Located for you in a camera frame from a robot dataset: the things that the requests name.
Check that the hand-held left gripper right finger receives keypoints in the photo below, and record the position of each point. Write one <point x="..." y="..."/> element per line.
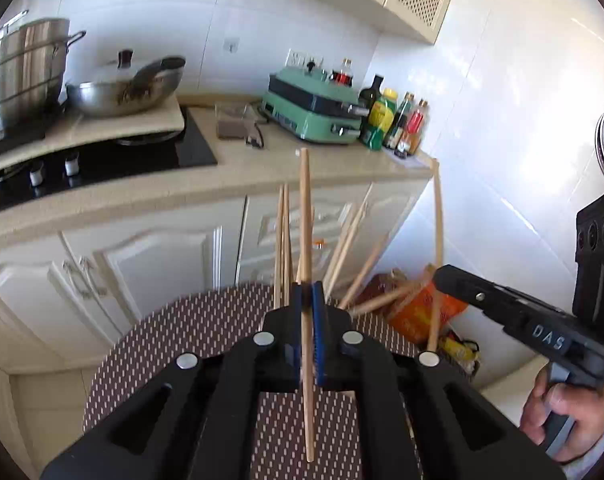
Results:
<point x="321" y="340"/>

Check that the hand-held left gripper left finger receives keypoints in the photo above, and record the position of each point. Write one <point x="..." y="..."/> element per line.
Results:
<point x="282" y="340"/>

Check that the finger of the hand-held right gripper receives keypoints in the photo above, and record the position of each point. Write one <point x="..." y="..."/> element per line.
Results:
<point x="472" y="295"/>

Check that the long wooden chopstick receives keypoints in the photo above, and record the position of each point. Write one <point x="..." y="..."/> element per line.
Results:
<point x="438" y="220"/>
<point x="306" y="220"/>

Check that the bunch of chopsticks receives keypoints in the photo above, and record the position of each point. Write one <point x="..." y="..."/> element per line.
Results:
<point x="280" y="250"/>

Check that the person's right hand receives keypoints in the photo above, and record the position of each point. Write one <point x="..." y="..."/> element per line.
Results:
<point x="587" y="402"/>

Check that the yellow food package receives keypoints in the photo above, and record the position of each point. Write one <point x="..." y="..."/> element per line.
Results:
<point x="457" y="347"/>

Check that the orange snack bag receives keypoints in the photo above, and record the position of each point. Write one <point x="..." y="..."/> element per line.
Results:
<point x="417" y="320"/>

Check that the round table with dotted tablecloth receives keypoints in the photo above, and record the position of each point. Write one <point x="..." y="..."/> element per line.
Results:
<point x="206" y="320"/>

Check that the brown paper bag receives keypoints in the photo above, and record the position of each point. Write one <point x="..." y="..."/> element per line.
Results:
<point x="382" y="285"/>

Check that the cream base kitchen cabinet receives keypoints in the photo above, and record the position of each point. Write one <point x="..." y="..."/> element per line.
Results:
<point x="146" y="260"/>

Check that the small dark bottle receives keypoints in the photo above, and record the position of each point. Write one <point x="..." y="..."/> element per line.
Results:
<point x="401" y="148"/>

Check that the red sauce bottle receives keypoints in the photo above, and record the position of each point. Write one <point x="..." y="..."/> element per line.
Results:
<point x="418" y="125"/>

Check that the beige stone countertop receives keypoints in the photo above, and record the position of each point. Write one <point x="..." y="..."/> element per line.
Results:
<point x="282" y="160"/>

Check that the dark soy sauce bottle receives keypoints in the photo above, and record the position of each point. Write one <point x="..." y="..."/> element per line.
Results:
<point x="402" y="120"/>

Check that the yellow cap green bottle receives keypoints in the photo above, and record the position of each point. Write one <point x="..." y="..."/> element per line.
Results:
<point x="379" y="120"/>

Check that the black glass gas hob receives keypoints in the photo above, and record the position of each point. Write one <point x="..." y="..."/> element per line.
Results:
<point x="191" y="152"/>

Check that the small clear container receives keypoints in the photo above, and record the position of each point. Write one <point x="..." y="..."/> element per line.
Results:
<point x="234" y="127"/>

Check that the dark green oil bottle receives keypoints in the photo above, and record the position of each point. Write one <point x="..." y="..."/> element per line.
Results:
<point x="372" y="91"/>

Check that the green electric grill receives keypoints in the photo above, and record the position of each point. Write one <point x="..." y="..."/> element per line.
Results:
<point x="307" y="105"/>

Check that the red label drink bottle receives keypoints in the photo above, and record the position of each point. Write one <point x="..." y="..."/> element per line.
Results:
<point x="343" y="77"/>

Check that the cream stone board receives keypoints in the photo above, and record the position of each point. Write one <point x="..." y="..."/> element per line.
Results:
<point x="131" y="130"/>

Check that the steel wok with lid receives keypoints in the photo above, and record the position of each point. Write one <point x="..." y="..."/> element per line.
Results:
<point x="121" y="92"/>

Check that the stainless steel steamer pot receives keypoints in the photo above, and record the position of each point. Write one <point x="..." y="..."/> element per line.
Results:
<point x="26" y="70"/>

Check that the double wall outlet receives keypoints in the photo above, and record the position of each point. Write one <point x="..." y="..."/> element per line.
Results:
<point x="297" y="57"/>

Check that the single wall switch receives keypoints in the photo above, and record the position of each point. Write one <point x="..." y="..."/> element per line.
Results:
<point x="231" y="44"/>

